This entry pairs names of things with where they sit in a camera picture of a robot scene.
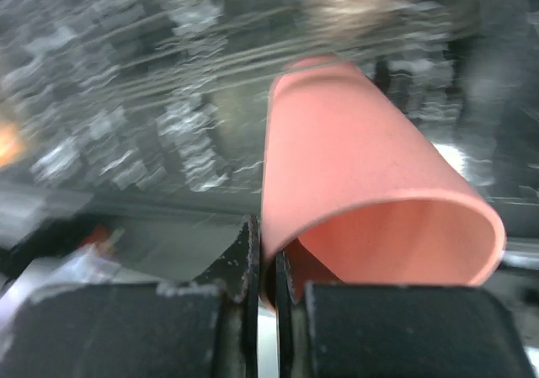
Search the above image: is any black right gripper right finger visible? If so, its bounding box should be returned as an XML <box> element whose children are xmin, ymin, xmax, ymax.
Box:
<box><xmin>274</xmin><ymin>255</ymin><xmax>537</xmax><ymax>377</ymax></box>

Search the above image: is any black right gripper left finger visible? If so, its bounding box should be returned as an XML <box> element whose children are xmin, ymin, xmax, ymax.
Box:
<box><xmin>1</xmin><ymin>216</ymin><xmax>260</xmax><ymax>377</ymax></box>

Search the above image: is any pink plastic cup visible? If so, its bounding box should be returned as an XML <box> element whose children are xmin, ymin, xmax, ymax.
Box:
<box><xmin>261</xmin><ymin>54</ymin><xmax>506</xmax><ymax>307</ymax></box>

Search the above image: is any metal wire dish rack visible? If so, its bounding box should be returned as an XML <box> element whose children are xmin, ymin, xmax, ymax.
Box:
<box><xmin>67</xmin><ymin>2</ymin><xmax>460</xmax><ymax>110</ymax></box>

